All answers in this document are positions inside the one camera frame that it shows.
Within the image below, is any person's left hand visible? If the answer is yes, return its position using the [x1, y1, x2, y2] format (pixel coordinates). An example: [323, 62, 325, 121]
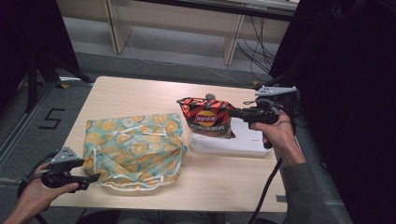
[21, 177, 80, 217]

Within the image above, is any person's right hand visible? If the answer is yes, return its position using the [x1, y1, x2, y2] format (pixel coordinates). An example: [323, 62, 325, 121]
[249, 110, 304, 166]

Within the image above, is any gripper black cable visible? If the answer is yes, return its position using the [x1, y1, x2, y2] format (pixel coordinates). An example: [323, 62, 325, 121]
[17, 150, 61, 224]
[247, 156, 284, 224]

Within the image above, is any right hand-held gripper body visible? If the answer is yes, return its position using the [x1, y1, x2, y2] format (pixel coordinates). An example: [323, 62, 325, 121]
[247, 85, 299, 126]

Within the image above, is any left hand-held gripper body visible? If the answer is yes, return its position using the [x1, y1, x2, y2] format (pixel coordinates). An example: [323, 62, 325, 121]
[41, 146, 85, 189]

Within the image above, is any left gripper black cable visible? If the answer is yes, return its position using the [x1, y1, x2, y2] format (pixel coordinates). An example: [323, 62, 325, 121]
[17, 150, 61, 224]

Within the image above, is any red black chips bag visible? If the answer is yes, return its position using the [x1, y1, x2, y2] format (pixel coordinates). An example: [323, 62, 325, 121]
[176, 95, 237, 140]

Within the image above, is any white plastic tray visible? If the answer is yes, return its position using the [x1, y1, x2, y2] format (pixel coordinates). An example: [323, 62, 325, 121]
[189, 117, 273, 159]

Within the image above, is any black curtain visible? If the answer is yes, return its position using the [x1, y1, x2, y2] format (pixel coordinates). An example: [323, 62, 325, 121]
[268, 0, 396, 224]
[0, 0, 81, 108]

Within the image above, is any black cable bundle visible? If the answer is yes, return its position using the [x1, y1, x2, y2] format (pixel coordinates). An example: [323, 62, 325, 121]
[235, 15, 277, 82]

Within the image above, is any beige wooden desk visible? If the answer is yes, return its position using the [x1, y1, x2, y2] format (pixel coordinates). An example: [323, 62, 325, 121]
[56, 0, 301, 66]

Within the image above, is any black tripod stand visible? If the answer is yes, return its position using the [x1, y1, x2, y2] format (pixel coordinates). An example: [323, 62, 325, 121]
[23, 51, 95, 114]

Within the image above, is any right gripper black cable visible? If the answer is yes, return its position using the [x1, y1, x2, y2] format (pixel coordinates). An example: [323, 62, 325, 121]
[247, 156, 284, 224]

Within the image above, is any orange print shopping bag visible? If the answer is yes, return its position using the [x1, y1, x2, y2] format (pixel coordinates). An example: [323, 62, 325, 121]
[81, 112, 189, 192]

